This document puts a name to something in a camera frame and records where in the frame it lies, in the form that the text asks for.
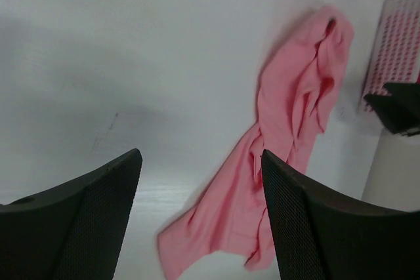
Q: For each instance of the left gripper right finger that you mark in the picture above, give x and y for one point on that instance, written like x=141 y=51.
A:
x=319 y=233

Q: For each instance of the white plastic basket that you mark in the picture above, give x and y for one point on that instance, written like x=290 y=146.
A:
x=395 y=54

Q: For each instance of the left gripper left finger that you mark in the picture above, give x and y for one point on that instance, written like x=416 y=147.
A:
x=74 y=230

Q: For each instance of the light pink t shirt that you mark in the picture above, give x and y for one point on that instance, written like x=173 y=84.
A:
x=298 y=89

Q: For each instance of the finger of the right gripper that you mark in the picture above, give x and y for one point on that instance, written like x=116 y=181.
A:
x=398 y=111

